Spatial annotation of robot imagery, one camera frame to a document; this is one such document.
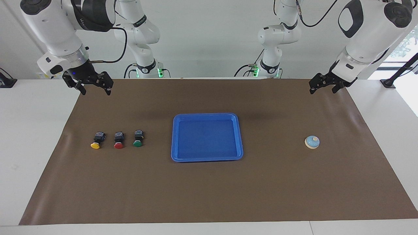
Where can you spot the brown table mat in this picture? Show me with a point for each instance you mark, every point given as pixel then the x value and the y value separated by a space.
pixel 130 189

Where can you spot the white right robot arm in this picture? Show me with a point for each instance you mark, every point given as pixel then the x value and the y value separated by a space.
pixel 55 29

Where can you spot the yellow push button switch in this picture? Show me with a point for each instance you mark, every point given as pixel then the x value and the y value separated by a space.
pixel 95 145

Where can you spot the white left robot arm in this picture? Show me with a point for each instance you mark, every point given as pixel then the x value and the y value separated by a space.
pixel 369 39

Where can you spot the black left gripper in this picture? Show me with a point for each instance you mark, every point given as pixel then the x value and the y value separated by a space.
pixel 339 78

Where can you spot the white power outlet box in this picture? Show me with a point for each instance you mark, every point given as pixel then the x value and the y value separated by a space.
pixel 44 76

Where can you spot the black desk mount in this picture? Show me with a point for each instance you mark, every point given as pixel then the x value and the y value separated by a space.
pixel 6 83

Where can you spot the green push button switch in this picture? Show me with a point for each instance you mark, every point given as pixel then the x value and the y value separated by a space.
pixel 137 143

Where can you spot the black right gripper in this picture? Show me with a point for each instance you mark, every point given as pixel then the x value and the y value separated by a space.
pixel 83 75

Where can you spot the black clamp stand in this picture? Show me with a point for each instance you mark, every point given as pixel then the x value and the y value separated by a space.
pixel 388 83

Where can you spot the red push button switch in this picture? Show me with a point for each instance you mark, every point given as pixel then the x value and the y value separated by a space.
pixel 118 145

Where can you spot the blue plastic tray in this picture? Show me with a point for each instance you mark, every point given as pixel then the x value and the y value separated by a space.
pixel 209 140

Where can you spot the light blue call bell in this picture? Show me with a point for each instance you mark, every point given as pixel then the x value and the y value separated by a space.
pixel 312 142

